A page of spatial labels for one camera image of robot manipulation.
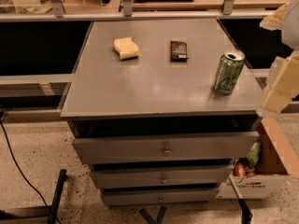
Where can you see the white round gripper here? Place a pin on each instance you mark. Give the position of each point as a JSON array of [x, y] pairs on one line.
[[291, 27]]

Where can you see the green soda can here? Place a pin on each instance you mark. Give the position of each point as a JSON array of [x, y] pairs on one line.
[[229, 69]]

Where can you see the top grey drawer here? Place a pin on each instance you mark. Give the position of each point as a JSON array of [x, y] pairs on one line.
[[174, 147]]

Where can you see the grey drawer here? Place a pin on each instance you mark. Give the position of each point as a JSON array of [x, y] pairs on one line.
[[159, 196], [174, 147], [159, 177]]

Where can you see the black snack packet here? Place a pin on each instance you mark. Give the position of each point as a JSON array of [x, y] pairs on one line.
[[178, 51]]

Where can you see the green snack bag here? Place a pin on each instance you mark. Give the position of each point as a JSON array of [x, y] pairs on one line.
[[253, 155]]

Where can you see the cardboard box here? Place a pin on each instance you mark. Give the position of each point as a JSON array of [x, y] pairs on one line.
[[277, 163]]

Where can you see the orange items in box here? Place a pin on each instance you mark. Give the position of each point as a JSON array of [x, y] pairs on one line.
[[243, 170]]

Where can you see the grey drawer cabinet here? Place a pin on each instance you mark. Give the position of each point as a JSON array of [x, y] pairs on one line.
[[153, 95]]

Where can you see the yellow sponge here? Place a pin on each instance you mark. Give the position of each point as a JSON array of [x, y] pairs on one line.
[[126, 48]]

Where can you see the middle grey drawer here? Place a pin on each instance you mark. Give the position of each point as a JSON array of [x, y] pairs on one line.
[[159, 177]]

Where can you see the bottom grey drawer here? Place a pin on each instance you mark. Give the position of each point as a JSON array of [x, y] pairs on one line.
[[159, 196]]

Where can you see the black metal stand leg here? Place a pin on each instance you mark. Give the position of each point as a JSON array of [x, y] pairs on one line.
[[50, 212]]

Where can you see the black handled tool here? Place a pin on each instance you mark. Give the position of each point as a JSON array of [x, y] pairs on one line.
[[246, 213]]

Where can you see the metal shelf rail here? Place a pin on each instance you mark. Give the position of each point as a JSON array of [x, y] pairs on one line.
[[122, 10]]

